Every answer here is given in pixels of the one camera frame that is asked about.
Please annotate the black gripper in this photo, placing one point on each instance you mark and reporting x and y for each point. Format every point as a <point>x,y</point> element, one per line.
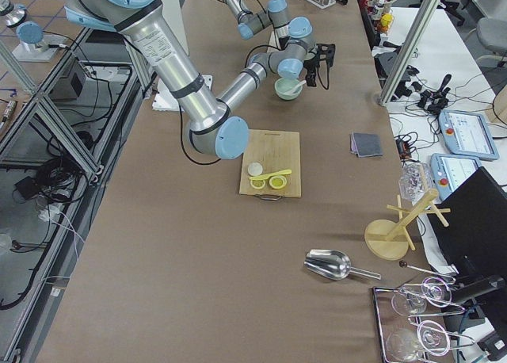
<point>313,64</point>

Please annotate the white ceramic spoon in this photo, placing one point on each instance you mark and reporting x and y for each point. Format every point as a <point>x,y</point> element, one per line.
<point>295,88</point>

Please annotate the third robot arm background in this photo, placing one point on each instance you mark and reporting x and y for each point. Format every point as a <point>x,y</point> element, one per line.
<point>32,45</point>

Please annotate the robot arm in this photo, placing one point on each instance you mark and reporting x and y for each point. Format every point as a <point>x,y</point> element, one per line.
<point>212,130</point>
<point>274,14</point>

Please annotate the mint green bowl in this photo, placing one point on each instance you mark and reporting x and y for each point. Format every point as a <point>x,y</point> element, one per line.
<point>283,84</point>

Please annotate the clear plastic ice bag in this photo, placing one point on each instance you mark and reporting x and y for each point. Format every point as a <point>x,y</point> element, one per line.
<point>413,182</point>

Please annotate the metal ice scoop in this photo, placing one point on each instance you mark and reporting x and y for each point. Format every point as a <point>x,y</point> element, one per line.
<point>335,265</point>

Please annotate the bamboo cutting board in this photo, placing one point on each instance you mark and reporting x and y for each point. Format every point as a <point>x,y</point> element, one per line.
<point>275,151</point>

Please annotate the grey folded cloth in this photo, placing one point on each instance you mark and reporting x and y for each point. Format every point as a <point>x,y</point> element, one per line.
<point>365,144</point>

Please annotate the yellow plastic knife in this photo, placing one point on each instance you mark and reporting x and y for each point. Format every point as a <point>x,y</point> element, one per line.
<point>267,176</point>

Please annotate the bottle rack with bottles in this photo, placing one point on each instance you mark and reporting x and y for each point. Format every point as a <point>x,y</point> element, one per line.
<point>381,15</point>

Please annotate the upper lemon slice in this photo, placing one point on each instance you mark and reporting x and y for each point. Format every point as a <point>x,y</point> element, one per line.
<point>278,181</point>

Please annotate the upper blue teach pendant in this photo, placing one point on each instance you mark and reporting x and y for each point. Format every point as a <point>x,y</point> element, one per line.
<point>467,134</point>

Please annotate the blue teach pendant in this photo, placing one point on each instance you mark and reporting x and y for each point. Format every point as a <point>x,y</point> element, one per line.
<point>451,171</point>
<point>467,134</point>

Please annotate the lower blue teach pendant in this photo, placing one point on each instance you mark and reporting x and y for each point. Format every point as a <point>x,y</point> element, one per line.
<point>451,171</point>

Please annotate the wooden mug tree stand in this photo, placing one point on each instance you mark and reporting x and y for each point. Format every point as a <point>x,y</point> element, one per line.
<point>390,240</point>

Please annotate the office chair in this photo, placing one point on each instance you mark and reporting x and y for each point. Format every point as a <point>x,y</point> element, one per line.
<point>491,33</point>

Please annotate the black monitor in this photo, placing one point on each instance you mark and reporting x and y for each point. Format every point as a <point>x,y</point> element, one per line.
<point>474,242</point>

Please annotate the upper wine glass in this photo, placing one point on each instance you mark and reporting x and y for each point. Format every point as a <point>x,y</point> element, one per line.
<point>413,299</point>

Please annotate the wine glass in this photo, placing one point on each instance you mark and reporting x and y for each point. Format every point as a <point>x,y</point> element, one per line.
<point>413,299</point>
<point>428,339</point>

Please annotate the lower wine glass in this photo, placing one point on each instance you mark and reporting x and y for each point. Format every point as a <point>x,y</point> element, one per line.
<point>428,339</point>

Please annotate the aluminium frame post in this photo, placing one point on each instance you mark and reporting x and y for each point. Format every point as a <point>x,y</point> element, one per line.
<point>417,29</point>

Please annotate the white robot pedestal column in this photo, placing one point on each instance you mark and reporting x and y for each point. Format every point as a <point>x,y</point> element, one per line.
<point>171,12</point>

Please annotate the wire glass rack tray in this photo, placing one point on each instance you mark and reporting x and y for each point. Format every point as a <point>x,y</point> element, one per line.
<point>407,320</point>

